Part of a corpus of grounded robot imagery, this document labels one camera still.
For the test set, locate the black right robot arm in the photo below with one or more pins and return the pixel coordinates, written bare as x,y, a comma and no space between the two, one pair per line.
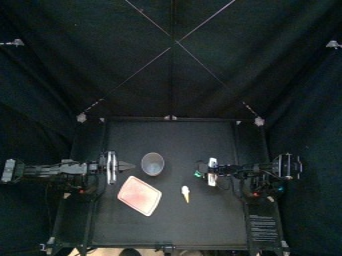
267,169

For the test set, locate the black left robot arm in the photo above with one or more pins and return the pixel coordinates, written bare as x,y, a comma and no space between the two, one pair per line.
48,169

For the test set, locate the pink rectangular plate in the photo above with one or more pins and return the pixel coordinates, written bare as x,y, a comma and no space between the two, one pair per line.
139,195

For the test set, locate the grey purple plastic cup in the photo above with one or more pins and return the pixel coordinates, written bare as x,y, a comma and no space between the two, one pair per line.
152,164

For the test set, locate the toy ice cream cone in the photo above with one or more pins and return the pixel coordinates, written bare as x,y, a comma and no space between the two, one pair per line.
186,193

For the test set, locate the white text label sticker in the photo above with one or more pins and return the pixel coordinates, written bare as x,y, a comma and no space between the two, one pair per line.
262,228

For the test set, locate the black bottom edge clamp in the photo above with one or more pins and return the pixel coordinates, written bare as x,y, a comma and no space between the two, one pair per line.
166,248

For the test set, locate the silver frame corner bracket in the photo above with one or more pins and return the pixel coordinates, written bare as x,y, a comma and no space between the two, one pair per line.
80,117
170,117
259,121
333,44
13,42

